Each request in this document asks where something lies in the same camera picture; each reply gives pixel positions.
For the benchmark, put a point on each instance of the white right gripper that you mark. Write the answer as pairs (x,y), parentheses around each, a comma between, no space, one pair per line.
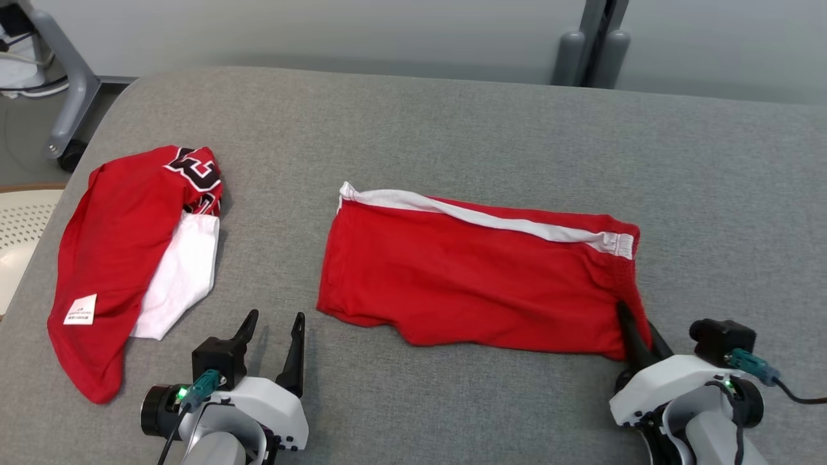
(665,384)

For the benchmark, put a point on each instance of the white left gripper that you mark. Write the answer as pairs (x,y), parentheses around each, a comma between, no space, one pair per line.
(271,413)

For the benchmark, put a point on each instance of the red jersey with black number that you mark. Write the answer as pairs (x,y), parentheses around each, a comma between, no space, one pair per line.
(116,245)

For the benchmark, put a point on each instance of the red shorts with white stripe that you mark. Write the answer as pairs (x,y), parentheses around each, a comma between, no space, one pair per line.
(465,278)

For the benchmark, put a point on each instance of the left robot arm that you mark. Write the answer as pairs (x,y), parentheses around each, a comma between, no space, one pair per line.
(216,452)

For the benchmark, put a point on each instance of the white perforated laundry basket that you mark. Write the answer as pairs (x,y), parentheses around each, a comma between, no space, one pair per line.
(22,239)

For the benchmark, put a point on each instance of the grey wheeled stand leg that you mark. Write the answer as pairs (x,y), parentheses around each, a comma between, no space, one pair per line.
(71,84)

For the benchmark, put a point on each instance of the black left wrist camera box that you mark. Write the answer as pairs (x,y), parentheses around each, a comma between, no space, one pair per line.
(219,358)

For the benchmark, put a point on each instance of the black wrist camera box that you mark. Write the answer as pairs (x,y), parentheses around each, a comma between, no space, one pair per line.
(720,339)
(219,358)

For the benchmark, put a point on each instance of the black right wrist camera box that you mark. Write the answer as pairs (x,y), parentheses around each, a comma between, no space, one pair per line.
(720,339)

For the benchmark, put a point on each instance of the grey post foot cap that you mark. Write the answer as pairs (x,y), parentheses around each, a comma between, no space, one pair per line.
(568,61)
(612,61)

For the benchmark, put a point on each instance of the grey metal partition post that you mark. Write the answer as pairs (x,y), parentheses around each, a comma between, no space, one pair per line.
(597,39)

